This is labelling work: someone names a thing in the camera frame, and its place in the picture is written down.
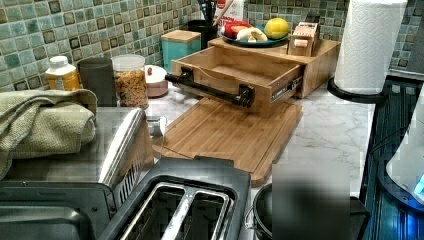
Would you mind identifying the wooden drawer with black handle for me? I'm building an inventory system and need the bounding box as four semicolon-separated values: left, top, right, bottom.
165;46;304;117

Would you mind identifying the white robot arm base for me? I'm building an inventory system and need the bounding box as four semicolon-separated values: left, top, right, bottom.
386;89;424;205

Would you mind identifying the wooden drawer cabinet box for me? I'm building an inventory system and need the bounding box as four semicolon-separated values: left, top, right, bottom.
208;38;341;98

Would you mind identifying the bamboo cutting board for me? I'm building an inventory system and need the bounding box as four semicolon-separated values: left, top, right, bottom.
153;98;302;187

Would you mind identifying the pink pot with white lid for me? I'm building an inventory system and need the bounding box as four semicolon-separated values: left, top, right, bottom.
145;65;168;98

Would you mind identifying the black two-slot toaster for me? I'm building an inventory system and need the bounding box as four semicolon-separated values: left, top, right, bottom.
98;157;250;240

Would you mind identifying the teal canister with wooden lid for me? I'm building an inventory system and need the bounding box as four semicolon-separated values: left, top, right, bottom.
161;30;201;73

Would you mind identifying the clear jar of colourful cereal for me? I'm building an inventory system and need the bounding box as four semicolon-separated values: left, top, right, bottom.
111;54;149;109

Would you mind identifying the black utensil holder cup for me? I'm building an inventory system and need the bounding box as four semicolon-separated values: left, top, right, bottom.
187;20;218;49

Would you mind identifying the plush watermelon slice toy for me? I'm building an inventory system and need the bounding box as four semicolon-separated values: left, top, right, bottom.
223;21;251;39

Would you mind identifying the plush banana toy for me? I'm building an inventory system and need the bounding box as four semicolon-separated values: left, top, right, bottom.
236;27;268;42

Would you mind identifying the blue plate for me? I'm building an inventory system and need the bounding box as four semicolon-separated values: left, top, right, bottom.
221;35;289;48

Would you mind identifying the white carton box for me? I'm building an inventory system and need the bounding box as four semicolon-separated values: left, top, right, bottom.
214;0;245;26

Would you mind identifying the small wooden caddy box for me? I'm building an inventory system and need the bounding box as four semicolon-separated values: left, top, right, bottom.
288;22;319;57

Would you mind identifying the dark grey cylinder cup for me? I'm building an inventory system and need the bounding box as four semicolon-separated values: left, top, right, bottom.
77;57;117;107

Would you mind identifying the black paper towel holder base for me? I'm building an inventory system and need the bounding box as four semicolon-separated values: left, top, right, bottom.
327;78;388;104

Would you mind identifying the yellow bottle with white cap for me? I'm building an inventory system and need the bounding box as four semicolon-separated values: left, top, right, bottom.
46;56;80;91

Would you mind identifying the green folded towel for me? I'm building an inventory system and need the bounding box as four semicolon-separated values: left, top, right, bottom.
0;89;97;176

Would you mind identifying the stainless steel toaster oven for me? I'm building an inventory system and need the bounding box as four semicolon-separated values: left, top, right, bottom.
0;107;153;240

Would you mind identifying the paper towel roll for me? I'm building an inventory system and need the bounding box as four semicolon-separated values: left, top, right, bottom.
334;0;407;95

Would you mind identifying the black pot with handle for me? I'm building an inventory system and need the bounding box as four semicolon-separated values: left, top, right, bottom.
245;184;370;240

